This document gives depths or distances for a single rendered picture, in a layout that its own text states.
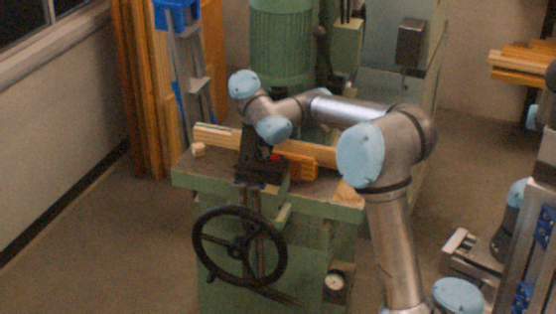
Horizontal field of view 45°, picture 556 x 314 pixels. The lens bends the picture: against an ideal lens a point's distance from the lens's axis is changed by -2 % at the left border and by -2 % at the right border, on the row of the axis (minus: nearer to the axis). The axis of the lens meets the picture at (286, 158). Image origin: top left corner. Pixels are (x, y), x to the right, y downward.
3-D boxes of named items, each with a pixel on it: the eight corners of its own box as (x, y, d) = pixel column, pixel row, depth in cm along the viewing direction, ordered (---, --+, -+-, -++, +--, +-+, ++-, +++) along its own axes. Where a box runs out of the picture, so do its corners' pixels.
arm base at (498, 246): (548, 247, 196) (556, 221, 191) (531, 276, 186) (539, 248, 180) (499, 229, 203) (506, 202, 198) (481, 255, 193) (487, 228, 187)
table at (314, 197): (157, 202, 206) (155, 186, 202) (198, 151, 230) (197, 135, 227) (354, 245, 192) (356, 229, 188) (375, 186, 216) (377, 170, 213)
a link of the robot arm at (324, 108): (461, 99, 138) (314, 77, 177) (423, 113, 132) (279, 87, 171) (464, 153, 141) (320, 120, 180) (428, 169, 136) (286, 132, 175)
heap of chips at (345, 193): (332, 200, 199) (332, 192, 198) (342, 177, 210) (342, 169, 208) (360, 206, 198) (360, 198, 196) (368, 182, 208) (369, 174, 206)
